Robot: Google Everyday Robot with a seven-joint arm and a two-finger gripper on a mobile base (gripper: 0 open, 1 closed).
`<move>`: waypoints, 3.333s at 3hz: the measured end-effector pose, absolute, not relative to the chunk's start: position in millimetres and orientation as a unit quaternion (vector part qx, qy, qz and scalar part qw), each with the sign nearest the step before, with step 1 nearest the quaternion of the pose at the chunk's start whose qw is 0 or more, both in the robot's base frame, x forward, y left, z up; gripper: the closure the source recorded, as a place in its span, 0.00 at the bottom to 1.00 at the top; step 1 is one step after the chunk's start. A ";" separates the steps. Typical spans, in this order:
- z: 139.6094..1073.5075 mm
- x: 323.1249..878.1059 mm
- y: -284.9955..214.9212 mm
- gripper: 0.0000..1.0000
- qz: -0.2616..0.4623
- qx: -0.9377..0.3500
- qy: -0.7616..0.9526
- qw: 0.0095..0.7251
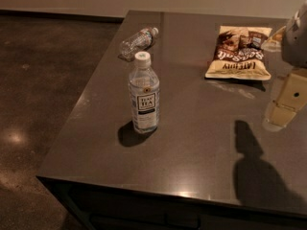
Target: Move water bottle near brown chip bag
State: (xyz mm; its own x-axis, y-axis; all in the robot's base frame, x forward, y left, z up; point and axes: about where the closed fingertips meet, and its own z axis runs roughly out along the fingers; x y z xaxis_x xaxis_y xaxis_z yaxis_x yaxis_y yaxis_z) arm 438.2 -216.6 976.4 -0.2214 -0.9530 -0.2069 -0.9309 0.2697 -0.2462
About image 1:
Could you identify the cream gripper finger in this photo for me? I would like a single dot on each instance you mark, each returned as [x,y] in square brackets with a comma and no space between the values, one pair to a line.
[289,96]
[274,42]

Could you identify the clear plastic water bottle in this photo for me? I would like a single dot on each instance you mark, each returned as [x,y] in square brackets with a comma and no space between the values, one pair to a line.
[138,42]

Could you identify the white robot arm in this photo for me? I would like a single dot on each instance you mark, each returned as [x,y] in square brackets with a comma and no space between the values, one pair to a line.
[294,41]

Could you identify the brown chip bag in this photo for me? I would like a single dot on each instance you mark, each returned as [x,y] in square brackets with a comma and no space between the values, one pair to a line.
[238,54]

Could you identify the upright tea bottle white cap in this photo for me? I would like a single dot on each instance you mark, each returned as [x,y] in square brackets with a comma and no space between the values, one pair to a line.
[144,94]

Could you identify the dark cabinet under counter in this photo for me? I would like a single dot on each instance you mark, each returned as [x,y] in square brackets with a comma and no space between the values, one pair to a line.
[98,207]

